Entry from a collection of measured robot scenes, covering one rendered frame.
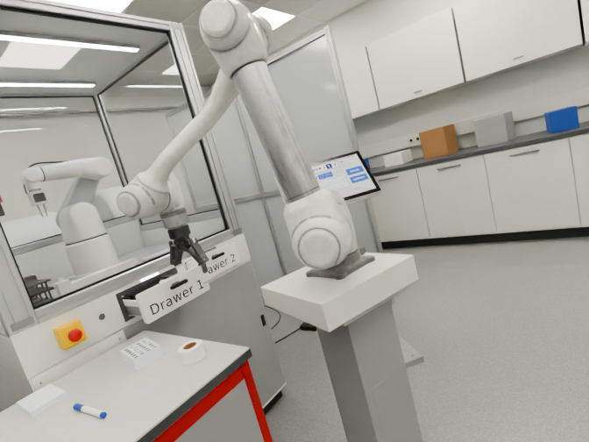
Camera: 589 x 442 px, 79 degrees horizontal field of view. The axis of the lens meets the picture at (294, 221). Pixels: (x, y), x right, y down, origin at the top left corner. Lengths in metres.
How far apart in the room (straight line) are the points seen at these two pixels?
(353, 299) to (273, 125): 0.53
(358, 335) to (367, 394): 0.20
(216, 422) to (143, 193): 0.65
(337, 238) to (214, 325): 0.99
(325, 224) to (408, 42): 3.48
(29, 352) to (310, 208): 0.98
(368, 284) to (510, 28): 3.28
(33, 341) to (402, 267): 1.18
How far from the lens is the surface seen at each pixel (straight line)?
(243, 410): 1.12
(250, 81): 1.00
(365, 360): 1.26
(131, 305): 1.48
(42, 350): 1.44
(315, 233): 0.90
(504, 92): 4.37
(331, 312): 1.01
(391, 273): 1.14
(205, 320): 1.72
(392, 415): 1.43
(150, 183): 1.14
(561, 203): 3.74
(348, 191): 1.97
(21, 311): 1.41
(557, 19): 4.02
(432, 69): 4.14
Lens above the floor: 1.22
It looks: 9 degrees down
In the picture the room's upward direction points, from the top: 15 degrees counter-clockwise
